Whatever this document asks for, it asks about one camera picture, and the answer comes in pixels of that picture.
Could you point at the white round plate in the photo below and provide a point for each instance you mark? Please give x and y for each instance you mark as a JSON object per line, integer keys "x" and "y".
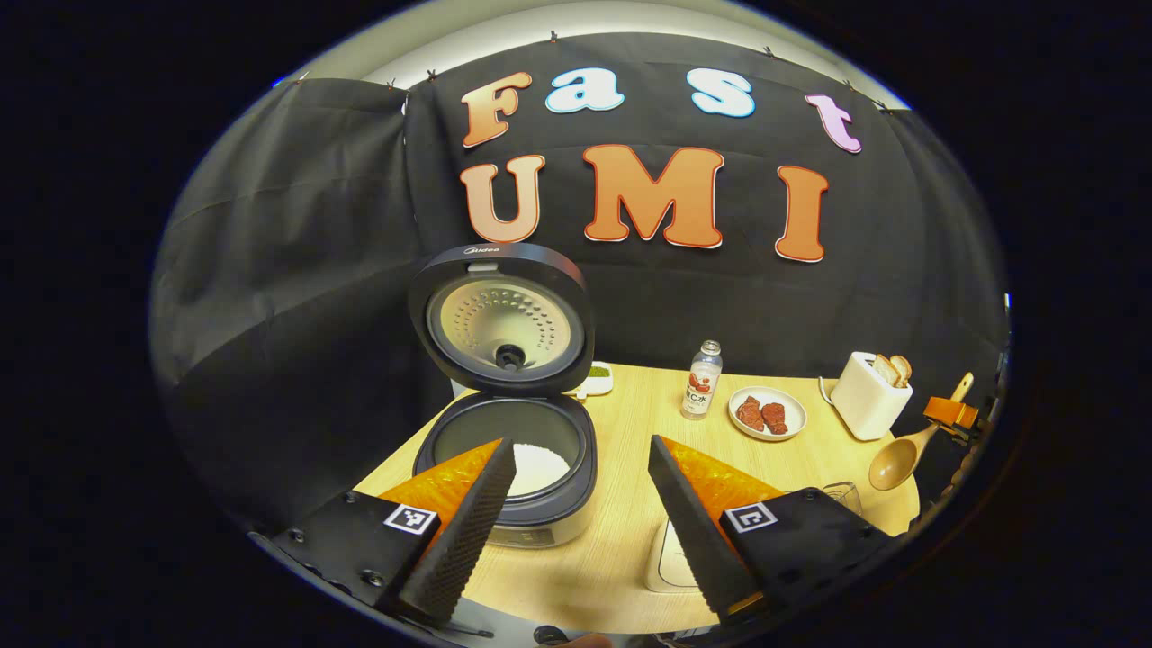
{"x": 796, "y": 409}

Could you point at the silver and black rice cooker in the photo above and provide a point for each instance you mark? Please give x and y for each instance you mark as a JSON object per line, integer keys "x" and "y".
{"x": 504, "y": 315}

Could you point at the white toaster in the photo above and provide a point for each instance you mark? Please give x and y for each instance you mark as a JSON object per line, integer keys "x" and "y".
{"x": 864, "y": 405}

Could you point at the black backdrop cloth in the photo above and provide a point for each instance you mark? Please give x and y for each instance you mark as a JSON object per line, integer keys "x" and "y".
{"x": 288, "y": 315}

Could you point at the red meat piece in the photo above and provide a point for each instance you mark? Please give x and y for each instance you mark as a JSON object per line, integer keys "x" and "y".
{"x": 775, "y": 418}
{"x": 750, "y": 414}

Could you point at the white rice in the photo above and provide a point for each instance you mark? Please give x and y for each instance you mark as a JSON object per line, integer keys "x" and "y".
{"x": 540, "y": 468}

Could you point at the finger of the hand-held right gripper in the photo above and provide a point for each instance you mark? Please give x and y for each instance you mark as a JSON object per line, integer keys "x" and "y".
{"x": 952, "y": 414}

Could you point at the toast bread slice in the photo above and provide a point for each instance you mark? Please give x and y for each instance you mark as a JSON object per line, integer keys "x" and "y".
{"x": 904, "y": 369}
{"x": 885, "y": 371}

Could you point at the wooden spoon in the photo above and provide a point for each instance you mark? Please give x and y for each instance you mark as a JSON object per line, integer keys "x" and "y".
{"x": 891, "y": 463}

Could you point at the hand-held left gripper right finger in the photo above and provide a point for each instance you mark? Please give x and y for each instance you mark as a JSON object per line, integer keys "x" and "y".
{"x": 693, "y": 540}

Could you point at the white divided bean dish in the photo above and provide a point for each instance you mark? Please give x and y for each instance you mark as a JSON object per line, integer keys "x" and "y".
{"x": 598, "y": 376}

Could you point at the clear plastic drink bottle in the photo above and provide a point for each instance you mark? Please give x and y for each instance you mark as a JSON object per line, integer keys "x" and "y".
{"x": 700, "y": 391}

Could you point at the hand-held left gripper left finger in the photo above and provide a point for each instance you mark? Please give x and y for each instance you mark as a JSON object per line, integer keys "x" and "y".
{"x": 468, "y": 540}

